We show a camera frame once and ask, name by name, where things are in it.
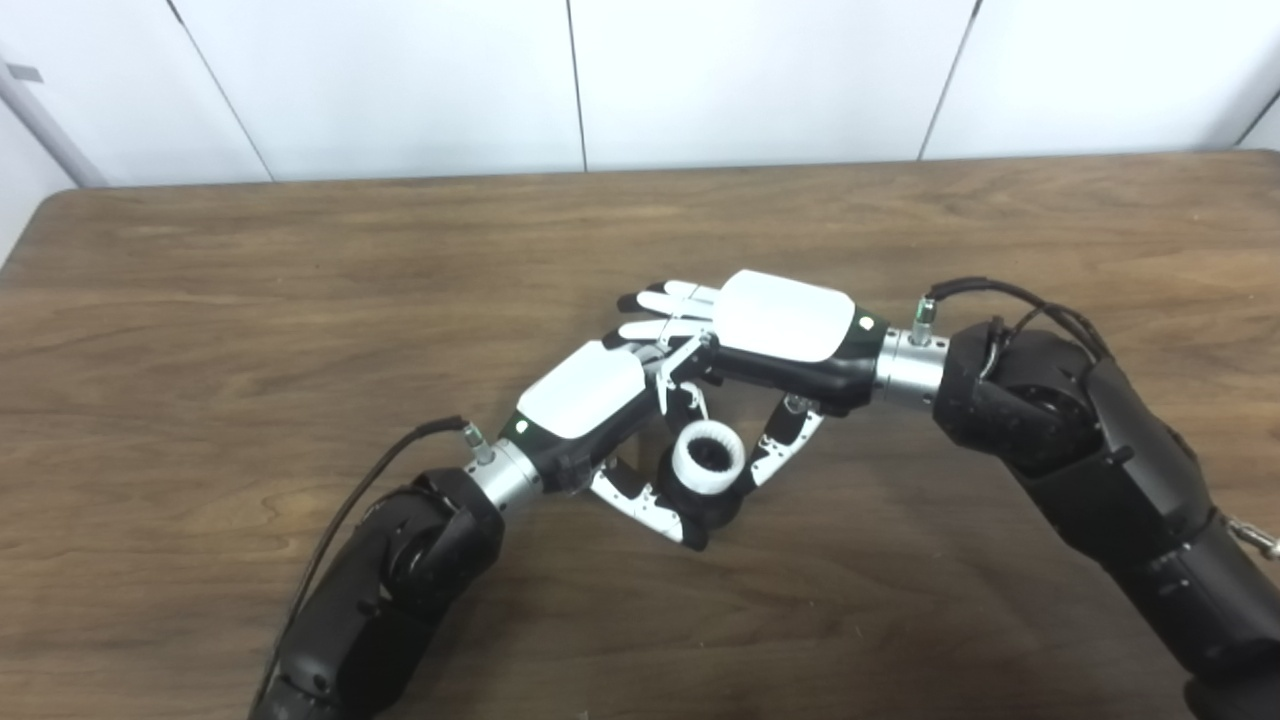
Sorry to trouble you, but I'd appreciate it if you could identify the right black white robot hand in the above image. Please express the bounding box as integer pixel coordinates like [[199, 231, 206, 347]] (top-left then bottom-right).
[[602, 269, 889, 491]]

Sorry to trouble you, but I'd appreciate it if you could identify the grey wall corner post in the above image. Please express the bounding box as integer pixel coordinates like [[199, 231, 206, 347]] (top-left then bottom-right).
[[0, 55, 108, 189]]

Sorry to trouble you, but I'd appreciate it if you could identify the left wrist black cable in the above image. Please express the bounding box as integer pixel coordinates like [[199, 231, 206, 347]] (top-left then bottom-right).
[[255, 416, 496, 701]]

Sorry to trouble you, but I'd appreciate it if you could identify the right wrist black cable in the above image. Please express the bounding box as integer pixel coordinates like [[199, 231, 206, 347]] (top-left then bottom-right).
[[912, 277, 1280, 559]]

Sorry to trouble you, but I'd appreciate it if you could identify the white plastic ring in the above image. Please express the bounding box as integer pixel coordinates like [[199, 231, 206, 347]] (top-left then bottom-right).
[[671, 420, 747, 497]]

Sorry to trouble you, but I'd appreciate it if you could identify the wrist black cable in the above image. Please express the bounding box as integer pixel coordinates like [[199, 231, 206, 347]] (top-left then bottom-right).
[[912, 277, 1280, 559], [255, 416, 496, 701]]

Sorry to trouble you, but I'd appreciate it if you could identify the round black plastic part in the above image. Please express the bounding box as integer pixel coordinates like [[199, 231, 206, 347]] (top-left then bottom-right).
[[655, 400, 751, 536]]

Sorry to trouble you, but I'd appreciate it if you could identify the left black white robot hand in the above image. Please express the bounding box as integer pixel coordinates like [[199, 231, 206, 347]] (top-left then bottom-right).
[[500, 338, 713, 552]]

